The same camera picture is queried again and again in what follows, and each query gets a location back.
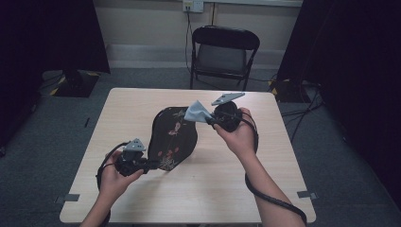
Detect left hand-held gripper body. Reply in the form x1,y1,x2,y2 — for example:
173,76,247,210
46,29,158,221
114,138,149,177

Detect dark curtain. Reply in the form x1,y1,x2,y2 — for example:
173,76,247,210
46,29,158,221
0,0,112,149
277,0,401,202

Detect person's left hand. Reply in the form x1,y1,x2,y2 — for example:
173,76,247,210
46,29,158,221
98,150,145,202

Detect black floor cables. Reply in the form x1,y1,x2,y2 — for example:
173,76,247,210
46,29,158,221
280,81,325,144

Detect grey wiping cloth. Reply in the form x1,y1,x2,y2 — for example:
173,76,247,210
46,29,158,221
183,99,214,125

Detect black socket cable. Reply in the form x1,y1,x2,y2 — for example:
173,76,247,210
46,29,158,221
183,10,194,74

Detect grey tape strip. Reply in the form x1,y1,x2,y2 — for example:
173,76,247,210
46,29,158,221
55,193,80,204
296,190,319,201

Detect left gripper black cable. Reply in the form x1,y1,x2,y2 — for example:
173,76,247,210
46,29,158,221
96,141,131,227

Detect person's right hand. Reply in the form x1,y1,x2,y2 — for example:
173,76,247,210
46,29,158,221
214,107,258,160

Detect white wall socket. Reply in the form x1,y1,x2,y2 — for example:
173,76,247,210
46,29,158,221
183,0,204,13

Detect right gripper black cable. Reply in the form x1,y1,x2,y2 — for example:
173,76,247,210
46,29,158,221
240,112,308,226

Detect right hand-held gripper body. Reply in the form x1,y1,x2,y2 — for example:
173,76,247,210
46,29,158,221
211,92,246,133

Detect black folding chair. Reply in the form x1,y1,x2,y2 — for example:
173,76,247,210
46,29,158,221
189,25,261,92

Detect black stand base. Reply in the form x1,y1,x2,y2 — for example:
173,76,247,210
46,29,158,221
49,69,101,98
268,79,311,103

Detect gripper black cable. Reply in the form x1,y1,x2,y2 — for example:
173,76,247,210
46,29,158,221
96,141,131,227
240,112,308,226

